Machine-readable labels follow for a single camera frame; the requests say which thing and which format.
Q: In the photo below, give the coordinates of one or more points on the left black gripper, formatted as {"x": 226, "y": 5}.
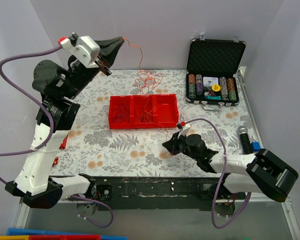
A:
{"x": 101, "y": 64}

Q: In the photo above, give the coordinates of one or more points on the black microphone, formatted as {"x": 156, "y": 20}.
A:
{"x": 242, "y": 133}

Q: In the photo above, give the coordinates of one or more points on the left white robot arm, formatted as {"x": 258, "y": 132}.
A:
{"x": 58, "y": 87}

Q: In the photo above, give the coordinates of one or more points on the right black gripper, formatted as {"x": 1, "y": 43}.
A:
{"x": 176, "y": 144}

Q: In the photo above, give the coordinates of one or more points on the yellow dealer chip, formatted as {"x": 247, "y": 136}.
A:
{"x": 216, "y": 88}

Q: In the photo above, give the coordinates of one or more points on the blue storage bin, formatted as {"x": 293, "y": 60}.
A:
{"x": 23, "y": 231}

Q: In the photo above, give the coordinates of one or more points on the red white toy block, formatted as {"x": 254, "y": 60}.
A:
{"x": 64, "y": 143}

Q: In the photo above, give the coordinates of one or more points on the red three-compartment tray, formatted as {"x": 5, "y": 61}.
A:
{"x": 129, "y": 112}

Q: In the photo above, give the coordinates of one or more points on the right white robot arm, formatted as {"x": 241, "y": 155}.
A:
{"x": 261, "y": 172}

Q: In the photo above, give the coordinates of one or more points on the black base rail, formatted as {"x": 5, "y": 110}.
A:
{"x": 151, "y": 193}

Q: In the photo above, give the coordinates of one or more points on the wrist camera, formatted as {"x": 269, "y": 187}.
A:
{"x": 183, "y": 128}
{"x": 84, "y": 48}

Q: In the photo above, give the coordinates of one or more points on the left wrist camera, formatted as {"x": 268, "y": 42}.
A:
{"x": 84, "y": 48}

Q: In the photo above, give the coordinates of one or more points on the yellow storage bin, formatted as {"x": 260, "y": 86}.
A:
{"x": 14, "y": 237}

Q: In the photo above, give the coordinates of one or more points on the small blue block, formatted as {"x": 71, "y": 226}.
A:
{"x": 255, "y": 146}

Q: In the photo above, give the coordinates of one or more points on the red storage bin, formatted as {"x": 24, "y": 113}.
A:
{"x": 65, "y": 237}

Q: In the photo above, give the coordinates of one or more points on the playing card deck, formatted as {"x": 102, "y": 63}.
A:
{"x": 210, "y": 81}

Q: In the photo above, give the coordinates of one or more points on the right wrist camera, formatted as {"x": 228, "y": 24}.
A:
{"x": 183, "y": 128}

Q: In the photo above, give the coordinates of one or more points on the teal card box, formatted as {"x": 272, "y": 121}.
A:
{"x": 214, "y": 98}

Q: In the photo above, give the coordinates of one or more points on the black poker chip case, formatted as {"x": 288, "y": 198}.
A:
{"x": 213, "y": 58}

